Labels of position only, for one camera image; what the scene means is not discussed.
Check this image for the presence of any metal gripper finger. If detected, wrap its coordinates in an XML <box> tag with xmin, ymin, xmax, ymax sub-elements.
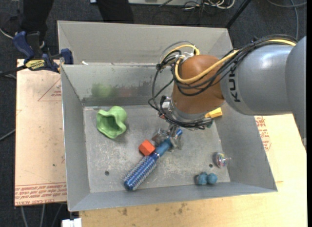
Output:
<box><xmin>169</xmin><ymin>133</ymin><xmax>184</xmax><ymax>151</ymax></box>
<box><xmin>151</xmin><ymin>127</ymin><xmax>170</xmax><ymax>145</ymax></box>

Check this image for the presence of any blue bristle brush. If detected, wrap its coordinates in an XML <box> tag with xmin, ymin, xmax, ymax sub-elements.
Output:
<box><xmin>123</xmin><ymin>128</ymin><xmax>183</xmax><ymax>192</ymax></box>

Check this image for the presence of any orange block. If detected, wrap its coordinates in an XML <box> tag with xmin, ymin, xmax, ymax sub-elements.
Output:
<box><xmin>138</xmin><ymin>140</ymin><xmax>156</xmax><ymax>157</ymax></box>

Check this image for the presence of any blue fuzzy ball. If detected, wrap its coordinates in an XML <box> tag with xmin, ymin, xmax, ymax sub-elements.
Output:
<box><xmin>194</xmin><ymin>171</ymin><xmax>208</xmax><ymax>186</ymax></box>
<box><xmin>206</xmin><ymin>172</ymin><xmax>218</xmax><ymax>186</ymax></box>

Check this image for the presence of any green wavy bowl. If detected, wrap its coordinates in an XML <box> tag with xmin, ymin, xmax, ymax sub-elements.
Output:
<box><xmin>96</xmin><ymin>105</ymin><xmax>128</xmax><ymax>140</ymax></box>

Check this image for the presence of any grey metal bin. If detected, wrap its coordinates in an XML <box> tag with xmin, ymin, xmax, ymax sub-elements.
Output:
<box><xmin>57</xmin><ymin>20</ymin><xmax>278</xmax><ymax>212</ymax></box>

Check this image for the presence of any brown cardboard board red print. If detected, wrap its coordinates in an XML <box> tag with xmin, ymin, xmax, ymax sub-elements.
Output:
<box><xmin>14</xmin><ymin>58</ymin><xmax>273</xmax><ymax>207</ymax></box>

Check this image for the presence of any person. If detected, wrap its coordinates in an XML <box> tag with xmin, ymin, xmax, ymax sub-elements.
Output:
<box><xmin>19</xmin><ymin>0</ymin><xmax>135</xmax><ymax>42</ymax></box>

